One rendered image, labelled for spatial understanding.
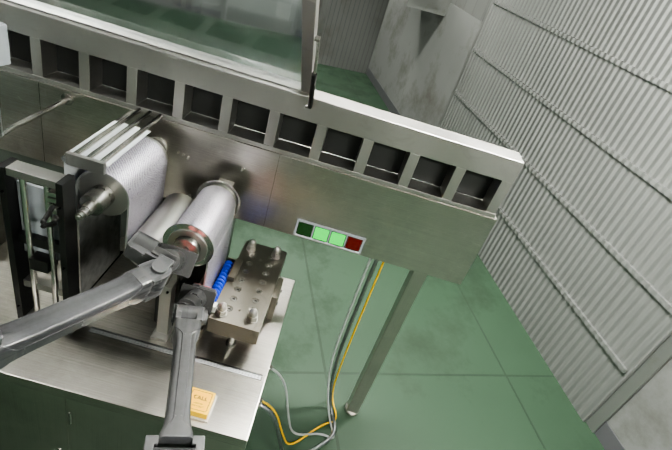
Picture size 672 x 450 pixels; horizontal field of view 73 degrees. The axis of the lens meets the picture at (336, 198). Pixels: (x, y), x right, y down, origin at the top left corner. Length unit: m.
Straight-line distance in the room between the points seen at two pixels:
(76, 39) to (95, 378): 0.99
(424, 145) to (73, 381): 1.20
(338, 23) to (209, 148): 6.14
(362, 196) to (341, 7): 6.15
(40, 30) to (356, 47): 6.38
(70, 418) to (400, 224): 1.16
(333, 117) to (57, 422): 1.23
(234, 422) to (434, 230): 0.85
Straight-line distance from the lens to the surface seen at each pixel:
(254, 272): 1.64
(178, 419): 1.04
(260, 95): 1.45
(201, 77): 1.49
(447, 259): 1.67
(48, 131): 1.84
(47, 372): 1.55
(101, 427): 1.65
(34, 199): 1.38
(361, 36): 7.70
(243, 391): 1.50
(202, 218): 1.37
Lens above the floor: 2.14
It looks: 31 degrees down
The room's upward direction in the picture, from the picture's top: 18 degrees clockwise
